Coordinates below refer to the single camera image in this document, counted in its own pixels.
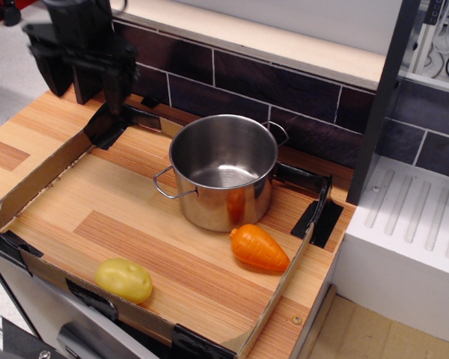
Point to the black caster wheel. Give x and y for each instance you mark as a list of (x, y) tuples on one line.
[(10, 14)]

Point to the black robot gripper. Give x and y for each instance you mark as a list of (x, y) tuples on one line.
[(81, 34)]

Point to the white dish drainer sink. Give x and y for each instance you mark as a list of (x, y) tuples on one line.
[(394, 258)]

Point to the dark grey vertical post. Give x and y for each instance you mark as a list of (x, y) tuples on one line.
[(388, 83)]

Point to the yellow plastic potato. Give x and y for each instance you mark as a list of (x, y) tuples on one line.
[(124, 278)]

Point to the light wooden shelf ledge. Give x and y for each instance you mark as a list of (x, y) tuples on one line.
[(310, 55)]

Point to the orange plastic carrot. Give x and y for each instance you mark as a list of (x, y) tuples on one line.
[(255, 247)]

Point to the stainless steel pot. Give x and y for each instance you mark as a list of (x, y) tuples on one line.
[(223, 167)]

